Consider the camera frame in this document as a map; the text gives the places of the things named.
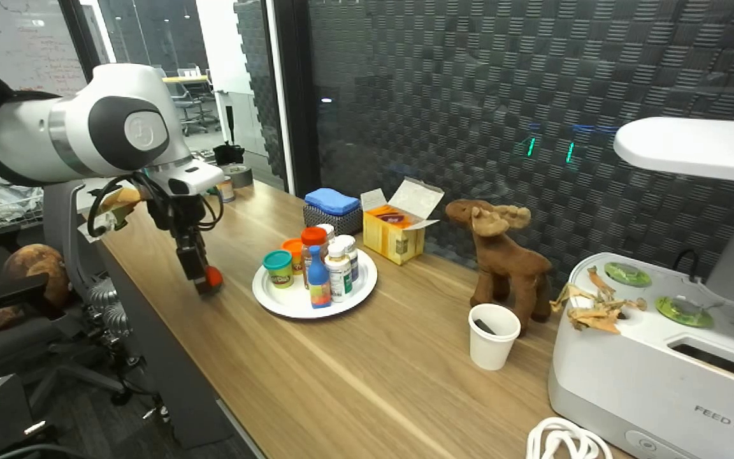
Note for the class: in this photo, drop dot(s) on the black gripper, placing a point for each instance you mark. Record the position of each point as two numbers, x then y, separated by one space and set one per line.
178 218

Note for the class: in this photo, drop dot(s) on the red ball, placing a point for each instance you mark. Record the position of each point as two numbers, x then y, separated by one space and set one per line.
212 278

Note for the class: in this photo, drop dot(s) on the teal lid dough tub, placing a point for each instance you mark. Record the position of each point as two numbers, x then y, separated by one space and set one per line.
278 268

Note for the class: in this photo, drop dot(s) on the orange lid dough tub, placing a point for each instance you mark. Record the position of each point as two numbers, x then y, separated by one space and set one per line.
293 251

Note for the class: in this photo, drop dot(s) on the blue toy bottle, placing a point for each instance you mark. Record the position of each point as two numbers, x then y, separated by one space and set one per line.
320 284

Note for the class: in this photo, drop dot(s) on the small clear bottle white cap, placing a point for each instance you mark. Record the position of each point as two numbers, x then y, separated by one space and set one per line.
326 230

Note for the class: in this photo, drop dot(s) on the white pill bottle with label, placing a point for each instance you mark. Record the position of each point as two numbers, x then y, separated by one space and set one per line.
343 268

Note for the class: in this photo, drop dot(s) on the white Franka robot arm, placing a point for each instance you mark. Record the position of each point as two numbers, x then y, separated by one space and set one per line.
88 129

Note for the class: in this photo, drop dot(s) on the white paper plate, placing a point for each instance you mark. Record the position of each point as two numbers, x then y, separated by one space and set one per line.
291 302

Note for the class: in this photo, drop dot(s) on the small labelled can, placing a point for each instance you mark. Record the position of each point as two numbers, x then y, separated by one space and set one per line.
231 189

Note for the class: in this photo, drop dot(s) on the grey black office chair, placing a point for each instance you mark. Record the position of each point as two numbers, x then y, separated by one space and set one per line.
61 245

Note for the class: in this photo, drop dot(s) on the black box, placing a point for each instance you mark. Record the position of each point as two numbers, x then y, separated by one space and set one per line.
343 226

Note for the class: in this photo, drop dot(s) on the brown plush toy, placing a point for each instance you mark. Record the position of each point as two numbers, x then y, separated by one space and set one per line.
37 268

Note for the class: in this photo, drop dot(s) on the yellow open cardboard box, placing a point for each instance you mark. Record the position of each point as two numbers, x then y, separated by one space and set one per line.
392 239

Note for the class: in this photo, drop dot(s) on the white foam cup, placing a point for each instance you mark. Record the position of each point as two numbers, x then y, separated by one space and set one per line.
493 334

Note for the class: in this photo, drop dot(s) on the brown moose plush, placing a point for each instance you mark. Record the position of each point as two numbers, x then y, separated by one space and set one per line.
507 259

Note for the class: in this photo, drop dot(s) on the dried brown roots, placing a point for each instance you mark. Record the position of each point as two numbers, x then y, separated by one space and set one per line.
591 306

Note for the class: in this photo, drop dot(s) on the green planter pod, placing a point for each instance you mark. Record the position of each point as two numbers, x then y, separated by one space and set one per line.
627 272
683 309

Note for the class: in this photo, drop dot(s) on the white planter machine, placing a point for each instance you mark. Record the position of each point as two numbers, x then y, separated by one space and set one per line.
663 372

